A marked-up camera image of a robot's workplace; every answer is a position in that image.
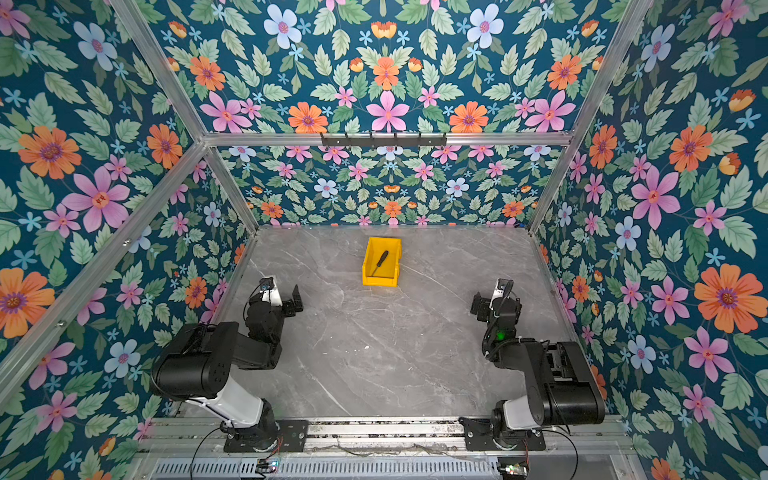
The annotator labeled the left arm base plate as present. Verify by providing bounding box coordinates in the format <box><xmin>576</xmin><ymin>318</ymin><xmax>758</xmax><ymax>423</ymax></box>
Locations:
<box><xmin>221</xmin><ymin>420</ymin><xmax>309</xmax><ymax>453</ymax></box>

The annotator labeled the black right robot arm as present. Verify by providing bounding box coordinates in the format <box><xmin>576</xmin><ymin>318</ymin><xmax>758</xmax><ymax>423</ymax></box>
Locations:
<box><xmin>463</xmin><ymin>278</ymin><xmax>606</xmax><ymax>450</ymax></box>

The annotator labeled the white slotted cable duct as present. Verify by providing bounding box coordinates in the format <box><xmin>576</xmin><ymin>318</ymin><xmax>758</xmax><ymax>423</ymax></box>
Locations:
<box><xmin>150</xmin><ymin>457</ymin><xmax>501</xmax><ymax>479</ymax></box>

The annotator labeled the yellow plastic bin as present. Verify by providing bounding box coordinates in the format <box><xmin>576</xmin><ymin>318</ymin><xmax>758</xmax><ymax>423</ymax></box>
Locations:
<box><xmin>362</xmin><ymin>237</ymin><xmax>402</xmax><ymax>288</ymax></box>

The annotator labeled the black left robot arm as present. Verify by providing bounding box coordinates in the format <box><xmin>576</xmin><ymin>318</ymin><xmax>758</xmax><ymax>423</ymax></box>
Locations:
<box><xmin>150</xmin><ymin>277</ymin><xmax>303</xmax><ymax>452</ymax></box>

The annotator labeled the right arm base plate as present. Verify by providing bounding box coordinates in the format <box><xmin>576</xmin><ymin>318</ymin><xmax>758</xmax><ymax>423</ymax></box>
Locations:
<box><xmin>458</xmin><ymin>417</ymin><xmax>546</xmax><ymax>452</ymax></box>

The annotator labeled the black hook rail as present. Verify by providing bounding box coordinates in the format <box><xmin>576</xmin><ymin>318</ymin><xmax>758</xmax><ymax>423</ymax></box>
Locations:
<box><xmin>320</xmin><ymin>133</ymin><xmax>448</xmax><ymax>148</ymax></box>

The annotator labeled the aluminium front rail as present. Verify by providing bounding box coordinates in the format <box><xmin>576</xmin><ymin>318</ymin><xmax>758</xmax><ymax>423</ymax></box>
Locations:
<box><xmin>138</xmin><ymin>416</ymin><xmax>636</xmax><ymax>458</ymax></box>

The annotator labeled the black handled screwdriver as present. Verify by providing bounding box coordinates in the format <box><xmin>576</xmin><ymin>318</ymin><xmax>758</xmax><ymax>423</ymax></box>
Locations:
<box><xmin>370</xmin><ymin>250</ymin><xmax>389</xmax><ymax>277</ymax></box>

